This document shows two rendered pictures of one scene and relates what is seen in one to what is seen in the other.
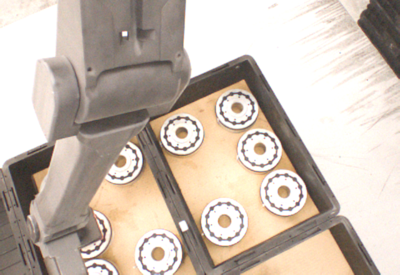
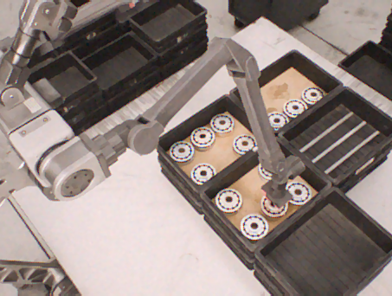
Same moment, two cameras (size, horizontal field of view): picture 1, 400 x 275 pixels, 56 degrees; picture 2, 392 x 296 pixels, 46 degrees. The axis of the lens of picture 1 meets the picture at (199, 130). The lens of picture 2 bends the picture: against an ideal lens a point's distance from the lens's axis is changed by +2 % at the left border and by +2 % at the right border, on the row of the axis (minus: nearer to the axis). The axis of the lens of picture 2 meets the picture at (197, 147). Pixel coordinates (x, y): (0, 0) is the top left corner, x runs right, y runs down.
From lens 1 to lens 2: 1.32 m
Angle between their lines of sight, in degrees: 42
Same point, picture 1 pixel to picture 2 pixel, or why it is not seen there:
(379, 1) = not seen: hidden behind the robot
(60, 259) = (290, 162)
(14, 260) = (303, 246)
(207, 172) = (221, 161)
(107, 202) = (253, 206)
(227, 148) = (204, 155)
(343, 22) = (100, 128)
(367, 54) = (121, 114)
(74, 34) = (241, 51)
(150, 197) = (243, 184)
